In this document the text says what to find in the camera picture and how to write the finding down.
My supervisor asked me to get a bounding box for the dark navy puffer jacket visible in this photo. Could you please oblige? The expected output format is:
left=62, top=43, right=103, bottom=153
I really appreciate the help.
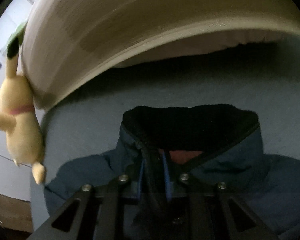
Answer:
left=44, top=104, right=300, bottom=239

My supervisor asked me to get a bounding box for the grey bed sheet mattress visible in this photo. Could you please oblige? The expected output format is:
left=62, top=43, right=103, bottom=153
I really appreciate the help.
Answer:
left=29, top=36, right=300, bottom=230

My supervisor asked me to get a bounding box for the white wardrobe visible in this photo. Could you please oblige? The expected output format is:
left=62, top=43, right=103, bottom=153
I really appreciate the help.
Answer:
left=0, top=0, right=35, bottom=202

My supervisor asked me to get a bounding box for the yellow plush toy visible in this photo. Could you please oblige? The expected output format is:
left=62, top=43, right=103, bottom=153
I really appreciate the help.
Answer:
left=0, top=37, right=46, bottom=184

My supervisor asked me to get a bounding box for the beige wooden headboard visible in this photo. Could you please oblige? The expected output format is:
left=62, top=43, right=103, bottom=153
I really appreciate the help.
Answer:
left=21, top=0, right=300, bottom=110

